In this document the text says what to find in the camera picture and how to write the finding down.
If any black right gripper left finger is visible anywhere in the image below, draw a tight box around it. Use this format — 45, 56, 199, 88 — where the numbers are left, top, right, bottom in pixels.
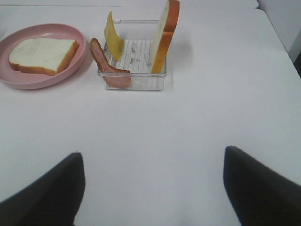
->
0, 153, 85, 226

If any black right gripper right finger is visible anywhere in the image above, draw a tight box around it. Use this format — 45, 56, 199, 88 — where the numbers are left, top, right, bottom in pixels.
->
223, 146, 301, 226

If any pink bacon strip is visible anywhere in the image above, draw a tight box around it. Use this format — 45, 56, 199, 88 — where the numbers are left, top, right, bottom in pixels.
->
90, 38, 132, 89

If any bread slice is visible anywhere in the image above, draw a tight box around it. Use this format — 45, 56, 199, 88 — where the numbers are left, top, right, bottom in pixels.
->
8, 38, 79, 76
150, 0, 180, 74

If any yellow cheese slice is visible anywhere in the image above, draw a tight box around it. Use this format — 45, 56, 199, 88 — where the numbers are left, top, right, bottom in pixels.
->
104, 11, 125, 61

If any pink round plate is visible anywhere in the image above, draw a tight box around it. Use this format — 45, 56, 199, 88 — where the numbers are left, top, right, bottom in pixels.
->
0, 24, 87, 89

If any right clear plastic tray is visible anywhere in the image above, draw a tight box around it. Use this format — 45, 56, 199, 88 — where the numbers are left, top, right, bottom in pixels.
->
97, 19, 166, 91

